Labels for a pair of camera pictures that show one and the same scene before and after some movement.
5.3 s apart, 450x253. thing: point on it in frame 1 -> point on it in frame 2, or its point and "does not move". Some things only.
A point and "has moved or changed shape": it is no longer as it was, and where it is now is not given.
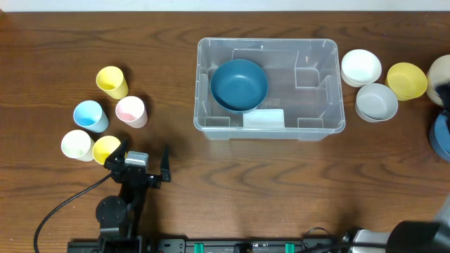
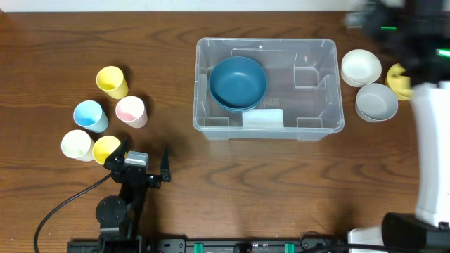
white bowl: (360, 67) does not move
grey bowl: (375, 102) does not move
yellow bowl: (408, 81) does not move
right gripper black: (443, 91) -> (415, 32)
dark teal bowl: (439, 135) has moved or changed shape
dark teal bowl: (239, 85) does not move
